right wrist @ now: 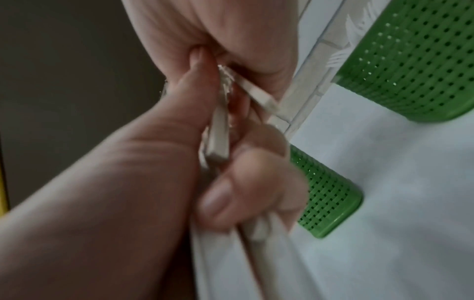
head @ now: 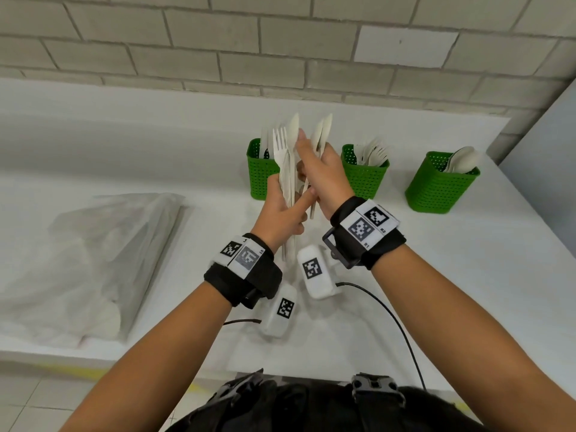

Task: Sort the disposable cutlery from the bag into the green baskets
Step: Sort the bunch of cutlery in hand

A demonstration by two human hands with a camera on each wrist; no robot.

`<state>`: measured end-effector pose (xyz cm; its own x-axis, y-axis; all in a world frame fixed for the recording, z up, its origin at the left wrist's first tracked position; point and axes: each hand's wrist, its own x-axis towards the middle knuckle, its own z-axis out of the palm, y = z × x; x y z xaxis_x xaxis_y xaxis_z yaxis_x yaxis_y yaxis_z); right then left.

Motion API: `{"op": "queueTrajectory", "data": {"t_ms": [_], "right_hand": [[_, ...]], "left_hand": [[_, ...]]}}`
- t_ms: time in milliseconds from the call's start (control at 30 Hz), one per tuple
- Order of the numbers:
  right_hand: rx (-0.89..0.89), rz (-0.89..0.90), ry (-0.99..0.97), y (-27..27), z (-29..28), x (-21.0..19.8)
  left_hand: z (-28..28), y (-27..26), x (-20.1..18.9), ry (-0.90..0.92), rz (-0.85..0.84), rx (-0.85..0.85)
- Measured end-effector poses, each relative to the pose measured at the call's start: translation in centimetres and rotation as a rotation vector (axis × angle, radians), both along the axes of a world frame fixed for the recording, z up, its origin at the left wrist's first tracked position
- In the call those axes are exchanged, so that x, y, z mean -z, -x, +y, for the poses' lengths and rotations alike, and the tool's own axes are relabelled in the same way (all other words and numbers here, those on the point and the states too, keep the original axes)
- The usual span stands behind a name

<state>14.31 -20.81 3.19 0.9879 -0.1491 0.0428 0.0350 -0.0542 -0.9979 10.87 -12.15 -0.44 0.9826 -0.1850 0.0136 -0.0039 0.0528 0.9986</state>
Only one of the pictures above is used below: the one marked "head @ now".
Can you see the bunch of white plastic forks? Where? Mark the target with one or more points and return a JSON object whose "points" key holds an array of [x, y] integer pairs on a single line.
{"points": [[375, 155]]}

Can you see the pile of white plastic cutlery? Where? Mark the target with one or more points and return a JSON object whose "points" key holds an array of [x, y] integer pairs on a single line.
{"points": [[281, 148]]}

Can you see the person's black clothing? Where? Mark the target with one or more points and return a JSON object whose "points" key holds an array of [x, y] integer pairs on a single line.
{"points": [[292, 409]]}

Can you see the person's left forearm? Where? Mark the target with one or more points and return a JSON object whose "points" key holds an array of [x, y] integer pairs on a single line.
{"points": [[157, 364]]}

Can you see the person's left hand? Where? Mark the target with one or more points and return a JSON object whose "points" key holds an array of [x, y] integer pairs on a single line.
{"points": [[279, 220]]}

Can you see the clear plastic bag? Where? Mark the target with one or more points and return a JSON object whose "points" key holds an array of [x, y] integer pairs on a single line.
{"points": [[90, 265]]}

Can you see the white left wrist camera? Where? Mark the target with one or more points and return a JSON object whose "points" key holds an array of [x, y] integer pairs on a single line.
{"points": [[274, 326]]}

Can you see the person's right hand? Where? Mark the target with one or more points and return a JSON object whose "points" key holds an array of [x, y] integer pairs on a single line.
{"points": [[328, 179]]}

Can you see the white plastic spoon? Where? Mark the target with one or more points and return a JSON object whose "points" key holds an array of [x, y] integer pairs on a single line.
{"points": [[452, 161], [317, 132], [468, 159], [327, 125]]}

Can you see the black right wrist band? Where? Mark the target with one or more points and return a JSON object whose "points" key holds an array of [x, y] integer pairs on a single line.
{"points": [[387, 247]]}

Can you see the black wrist band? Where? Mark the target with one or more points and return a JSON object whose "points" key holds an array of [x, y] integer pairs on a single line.
{"points": [[387, 247], [265, 278]]}

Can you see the black left wrist band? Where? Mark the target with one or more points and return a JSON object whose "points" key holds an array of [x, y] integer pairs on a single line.
{"points": [[265, 278]]}

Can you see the person's right forearm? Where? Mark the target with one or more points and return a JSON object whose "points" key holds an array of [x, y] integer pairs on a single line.
{"points": [[463, 332]]}

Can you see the black harness buckle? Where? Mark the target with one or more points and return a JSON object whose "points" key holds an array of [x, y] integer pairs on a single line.
{"points": [[378, 389], [236, 386]]}

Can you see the white plastic knife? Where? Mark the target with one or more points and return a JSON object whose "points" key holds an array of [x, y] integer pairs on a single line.
{"points": [[263, 143]]}

